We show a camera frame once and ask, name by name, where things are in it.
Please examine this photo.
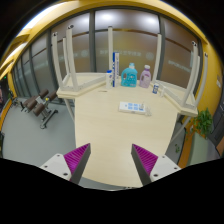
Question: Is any blue detergent bottle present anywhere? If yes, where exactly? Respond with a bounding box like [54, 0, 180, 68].
[121, 63, 137, 87]

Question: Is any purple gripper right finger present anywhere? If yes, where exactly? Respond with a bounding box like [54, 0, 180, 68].
[131, 144, 180, 186]

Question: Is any purple detergent bottle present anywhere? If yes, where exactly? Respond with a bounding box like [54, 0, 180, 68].
[140, 65, 151, 88]

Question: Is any tall blue white box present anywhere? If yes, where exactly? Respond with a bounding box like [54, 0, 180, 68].
[113, 52, 120, 87]

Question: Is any upturned white table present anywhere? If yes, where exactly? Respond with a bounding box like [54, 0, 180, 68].
[152, 34, 208, 117]
[52, 25, 106, 99]

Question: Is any white power strip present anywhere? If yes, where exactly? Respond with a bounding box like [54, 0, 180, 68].
[119, 102, 145, 114]

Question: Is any upturned white table left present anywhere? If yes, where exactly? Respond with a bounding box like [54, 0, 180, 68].
[52, 25, 106, 99]

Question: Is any green potted plant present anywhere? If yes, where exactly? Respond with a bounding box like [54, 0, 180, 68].
[193, 108, 213, 137]

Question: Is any white bottle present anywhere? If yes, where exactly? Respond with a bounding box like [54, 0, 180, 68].
[106, 70, 113, 89]

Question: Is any small blue white box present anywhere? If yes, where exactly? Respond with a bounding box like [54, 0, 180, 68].
[152, 83, 159, 94]

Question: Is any upturned white table right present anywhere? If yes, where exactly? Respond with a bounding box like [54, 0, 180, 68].
[152, 34, 208, 117]

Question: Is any small clear bottle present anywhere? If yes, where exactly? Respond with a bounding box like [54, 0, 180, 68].
[160, 86, 166, 97]

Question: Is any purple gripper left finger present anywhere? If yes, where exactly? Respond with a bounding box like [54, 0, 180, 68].
[40, 143, 91, 184]

